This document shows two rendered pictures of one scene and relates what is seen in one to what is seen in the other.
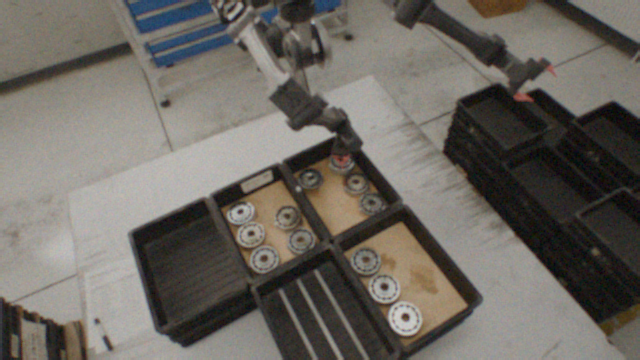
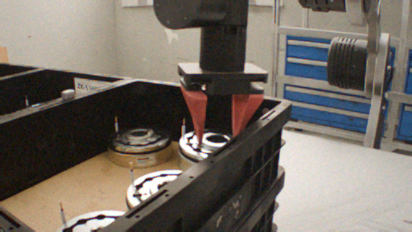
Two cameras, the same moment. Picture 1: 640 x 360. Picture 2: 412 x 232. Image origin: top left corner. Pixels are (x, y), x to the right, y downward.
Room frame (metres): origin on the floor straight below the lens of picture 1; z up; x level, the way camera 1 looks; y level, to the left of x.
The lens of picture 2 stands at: (0.68, -0.44, 1.06)
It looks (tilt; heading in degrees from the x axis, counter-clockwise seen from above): 18 degrees down; 55
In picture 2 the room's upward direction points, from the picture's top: straight up
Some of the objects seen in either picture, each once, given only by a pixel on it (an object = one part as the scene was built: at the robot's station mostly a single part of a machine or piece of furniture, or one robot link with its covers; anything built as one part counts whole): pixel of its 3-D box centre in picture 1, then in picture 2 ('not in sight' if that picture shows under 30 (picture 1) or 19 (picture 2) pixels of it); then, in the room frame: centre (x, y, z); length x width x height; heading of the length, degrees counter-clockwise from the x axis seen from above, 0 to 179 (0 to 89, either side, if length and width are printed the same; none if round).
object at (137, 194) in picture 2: (356, 182); (170, 192); (0.84, -0.14, 0.86); 0.10 x 0.10 x 0.01
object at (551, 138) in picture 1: (537, 128); not in sight; (1.51, -1.36, 0.26); 0.40 x 0.30 x 0.23; 21
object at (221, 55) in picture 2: (342, 139); (222, 52); (0.94, -0.10, 1.00); 0.10 x 0.07 x 0.07; 159
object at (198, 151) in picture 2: (341, 160); (217, 144); (0.94, -0.10, 0.88); 0.10 x 0.10 x 0.01
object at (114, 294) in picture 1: (115, 299); not in sight; (0.53, 0.81, 0.70); 0.33 x 0.23 x 0.01; 21
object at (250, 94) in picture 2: not in sight; (228, 107); (0.95, -0.11, 0.93); 0.07 x 0.07 x 0.09; 69
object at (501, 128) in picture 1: (489, 141); not in sight; (1.36, -0.99, 0.37); 0.40 x 0.30 x 0.45; 21
